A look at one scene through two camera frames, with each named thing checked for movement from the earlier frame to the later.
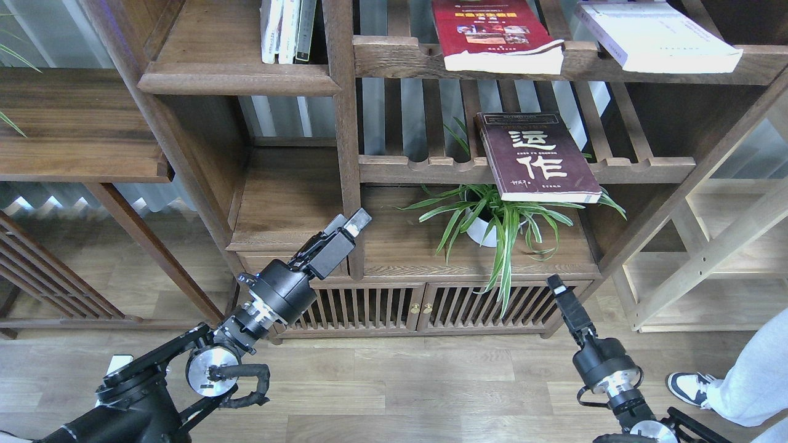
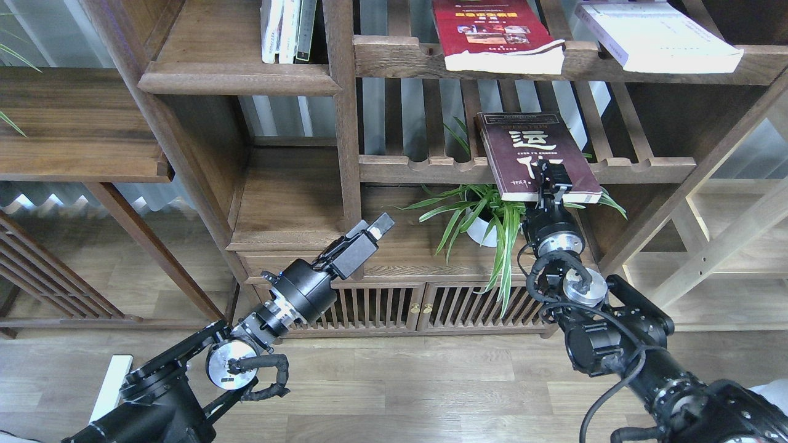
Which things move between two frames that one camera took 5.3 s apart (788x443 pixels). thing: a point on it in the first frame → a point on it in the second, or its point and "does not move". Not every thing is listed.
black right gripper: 599,359 → 547,223
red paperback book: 497,36 does not move
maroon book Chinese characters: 535,157 does not move
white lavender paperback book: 652,36 does not move
